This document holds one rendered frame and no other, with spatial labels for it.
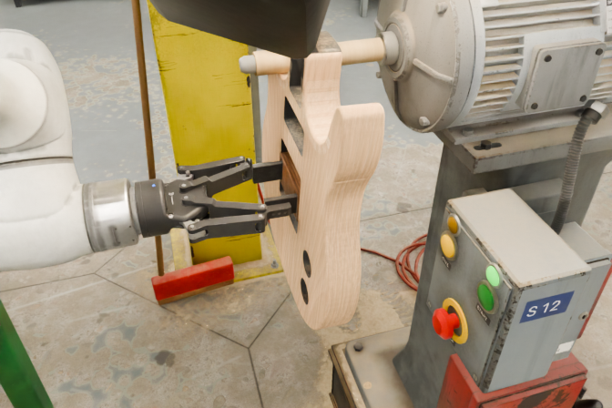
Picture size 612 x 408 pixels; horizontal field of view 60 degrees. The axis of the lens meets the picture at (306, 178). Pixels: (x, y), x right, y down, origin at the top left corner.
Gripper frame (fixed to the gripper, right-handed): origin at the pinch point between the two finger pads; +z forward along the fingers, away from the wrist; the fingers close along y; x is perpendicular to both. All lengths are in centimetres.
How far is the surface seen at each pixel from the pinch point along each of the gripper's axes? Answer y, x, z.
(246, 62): -7.6, 15.7, -3.6
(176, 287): -77, -108, -20
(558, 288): 27.5, 3.1, 23.5
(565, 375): 17, -46, 53
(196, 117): -92, -46, -5
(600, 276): 14, -18, 50
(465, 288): 20.3, -3.6, 17.8
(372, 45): -7.4, 16.4, 13.9
